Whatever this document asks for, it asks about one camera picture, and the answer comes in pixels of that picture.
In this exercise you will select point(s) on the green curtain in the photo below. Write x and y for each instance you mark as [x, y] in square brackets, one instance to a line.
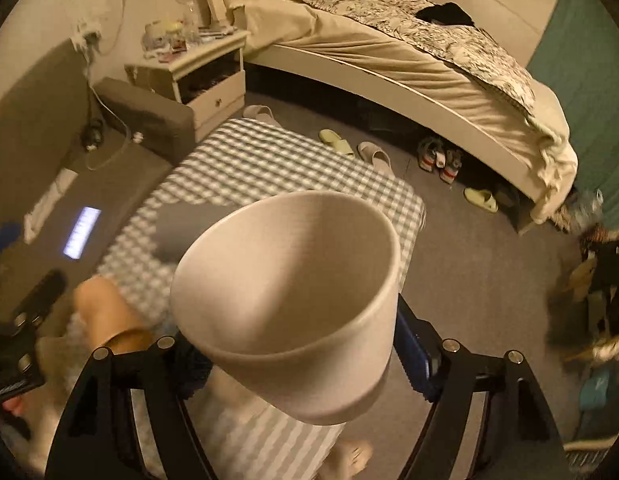
[578, 57]

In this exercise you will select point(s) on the black garment on bed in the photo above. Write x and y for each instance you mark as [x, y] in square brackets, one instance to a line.
[447, 14]

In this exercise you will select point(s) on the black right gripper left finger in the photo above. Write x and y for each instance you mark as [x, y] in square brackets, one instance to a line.
[97, 437]

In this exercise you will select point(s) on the dark grey sofa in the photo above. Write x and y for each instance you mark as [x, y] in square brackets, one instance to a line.
[66, 144]

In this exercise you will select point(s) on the white ceramic cup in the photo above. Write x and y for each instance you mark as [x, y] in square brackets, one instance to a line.
[295, 297]

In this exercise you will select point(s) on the patterned grey duvet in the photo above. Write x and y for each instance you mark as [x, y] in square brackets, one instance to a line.
[469, 48]

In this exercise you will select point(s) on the grey white checkered tablecloth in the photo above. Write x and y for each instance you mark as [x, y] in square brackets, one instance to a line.
[239, 164]

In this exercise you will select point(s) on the chair with clothes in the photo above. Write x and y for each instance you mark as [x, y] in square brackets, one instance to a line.
[589, 331]

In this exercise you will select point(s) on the white bedside table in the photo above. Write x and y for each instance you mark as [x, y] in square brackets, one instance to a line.
[210, 79]

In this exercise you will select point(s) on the pale green slipper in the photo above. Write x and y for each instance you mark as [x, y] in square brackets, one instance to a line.
[334, 141]
[482, 199]

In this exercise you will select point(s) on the grey slipper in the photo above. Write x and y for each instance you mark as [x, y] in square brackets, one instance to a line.
[376, 157]

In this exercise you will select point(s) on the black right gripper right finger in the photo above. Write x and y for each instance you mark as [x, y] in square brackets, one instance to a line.
[495, 401]

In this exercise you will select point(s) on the grey plastic cup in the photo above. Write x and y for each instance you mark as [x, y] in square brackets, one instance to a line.
[179, 225]

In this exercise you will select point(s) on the red white sneaker right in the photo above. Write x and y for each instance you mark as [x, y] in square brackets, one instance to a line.
[451, 167]

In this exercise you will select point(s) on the bed with beige sheet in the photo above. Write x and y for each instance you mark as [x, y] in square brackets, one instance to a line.
[533, 151]

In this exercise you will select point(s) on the lit smartphone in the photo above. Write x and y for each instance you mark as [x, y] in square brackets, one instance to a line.
[81, 232]

